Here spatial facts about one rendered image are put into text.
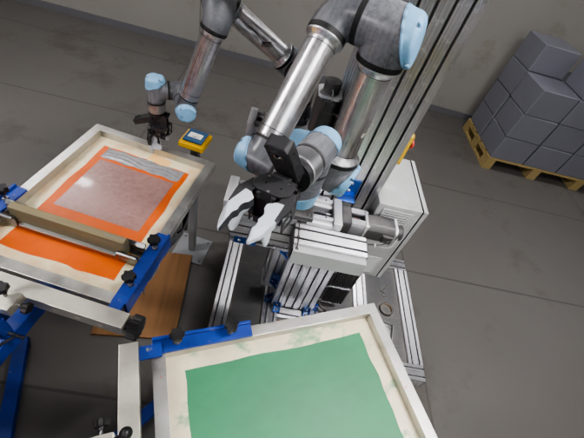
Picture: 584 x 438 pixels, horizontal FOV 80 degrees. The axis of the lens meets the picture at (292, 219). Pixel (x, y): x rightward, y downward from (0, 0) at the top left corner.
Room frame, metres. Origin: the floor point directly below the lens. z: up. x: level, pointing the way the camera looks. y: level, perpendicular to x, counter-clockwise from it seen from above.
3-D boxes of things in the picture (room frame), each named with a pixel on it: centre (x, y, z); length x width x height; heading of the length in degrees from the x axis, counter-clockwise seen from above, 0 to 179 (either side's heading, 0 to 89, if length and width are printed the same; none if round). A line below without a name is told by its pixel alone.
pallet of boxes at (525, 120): (4.36, -2.50, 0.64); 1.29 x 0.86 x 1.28; 100
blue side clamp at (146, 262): (0.60, 0.43, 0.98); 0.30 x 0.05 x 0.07; 1
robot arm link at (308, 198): (0.62, 0.01, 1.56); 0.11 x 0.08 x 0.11; 76
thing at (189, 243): (1.40, 0.60, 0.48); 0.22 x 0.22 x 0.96; 1
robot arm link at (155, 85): (1.21, 0.69, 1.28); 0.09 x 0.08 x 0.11; 122
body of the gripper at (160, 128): (1.21, 0.69, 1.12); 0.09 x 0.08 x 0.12; 91
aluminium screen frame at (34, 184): (0.83, 0.71, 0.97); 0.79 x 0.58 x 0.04; 1
